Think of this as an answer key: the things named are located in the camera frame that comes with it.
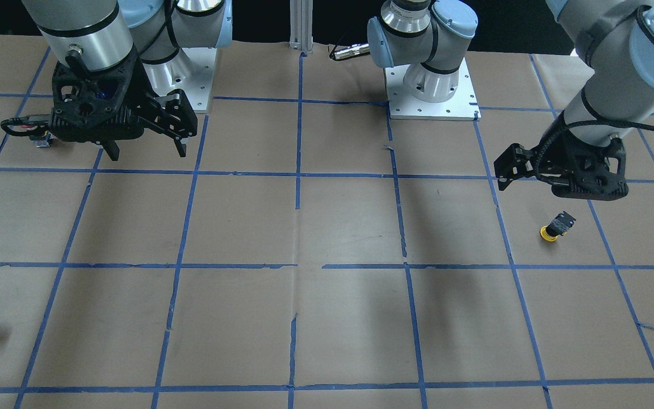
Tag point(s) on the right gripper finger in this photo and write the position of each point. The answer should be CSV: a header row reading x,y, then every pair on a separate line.
x,y
112,149
172,115

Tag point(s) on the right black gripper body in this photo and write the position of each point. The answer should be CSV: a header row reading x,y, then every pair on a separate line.
x,y
146,102

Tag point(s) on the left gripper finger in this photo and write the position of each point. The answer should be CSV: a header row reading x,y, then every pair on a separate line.
x,y
515,159
505,179

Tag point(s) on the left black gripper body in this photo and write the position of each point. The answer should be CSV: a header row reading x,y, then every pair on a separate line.
x,y
554,149

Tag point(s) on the yellow push button switch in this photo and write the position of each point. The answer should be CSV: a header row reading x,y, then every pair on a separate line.
x,y
557,227

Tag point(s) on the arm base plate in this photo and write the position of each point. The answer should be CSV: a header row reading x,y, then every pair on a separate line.
x,y
415,93
191,70

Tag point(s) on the red push button switch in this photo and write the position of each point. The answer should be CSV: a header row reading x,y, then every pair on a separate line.
x,y
37,125

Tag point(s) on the aluminium frame post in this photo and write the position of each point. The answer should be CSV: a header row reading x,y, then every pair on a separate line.
x,y
300,19

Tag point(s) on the silver cable connector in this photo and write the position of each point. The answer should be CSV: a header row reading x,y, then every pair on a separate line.
x,y
353,51

